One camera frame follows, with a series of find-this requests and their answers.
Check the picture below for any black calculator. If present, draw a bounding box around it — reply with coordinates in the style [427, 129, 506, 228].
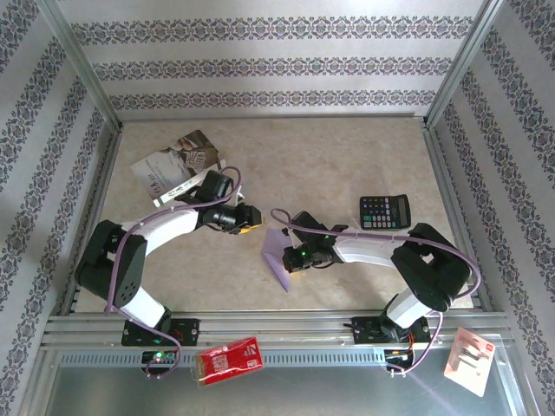
[358, 193, 412, 231]

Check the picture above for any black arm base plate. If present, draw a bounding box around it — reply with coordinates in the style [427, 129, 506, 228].
[351, 315, 431, 347]
[121, 318, 201, 348]

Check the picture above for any aluminium frame post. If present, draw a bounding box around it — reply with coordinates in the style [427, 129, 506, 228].
[36, 0, 125, 133]
[424, 0, 508, 129]

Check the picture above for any purple cable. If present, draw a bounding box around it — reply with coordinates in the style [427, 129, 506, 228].
[271, 208, 482, 378]
[103, 166, 244, 380]

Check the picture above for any thin aluminium strip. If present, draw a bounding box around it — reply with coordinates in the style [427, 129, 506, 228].
[115, 112, 428, 121]

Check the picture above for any red packet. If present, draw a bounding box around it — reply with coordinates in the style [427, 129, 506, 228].
[193, 335, 266, 388]

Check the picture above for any aluminium table side rail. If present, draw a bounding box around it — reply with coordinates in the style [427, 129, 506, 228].
[421, 123, 494, 313]
[58, 123, 125, 315]

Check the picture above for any paperback book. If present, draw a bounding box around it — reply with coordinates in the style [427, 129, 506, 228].
[128, 128, 228, 209]

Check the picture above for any purple paper sheet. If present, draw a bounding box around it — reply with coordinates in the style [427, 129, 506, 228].
[261, 228, 292, 295]

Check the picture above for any small controller circuit board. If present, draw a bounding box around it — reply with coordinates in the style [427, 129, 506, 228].
[141, 349, 180, 367]
[383, 348, 414, 366]

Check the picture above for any grey sheet metal shelf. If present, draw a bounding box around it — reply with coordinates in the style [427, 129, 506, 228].
[41, 348, 521, 416]

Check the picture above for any aluminium frame rail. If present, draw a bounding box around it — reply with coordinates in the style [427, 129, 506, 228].
[41, 308, 515, 351]

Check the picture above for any pink blister pack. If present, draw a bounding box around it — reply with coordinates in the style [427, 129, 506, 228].
[442, 327, 496, 398]

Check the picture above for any perforated metal cable duct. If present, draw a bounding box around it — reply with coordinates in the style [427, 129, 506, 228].
[55, 349, 391, 368]

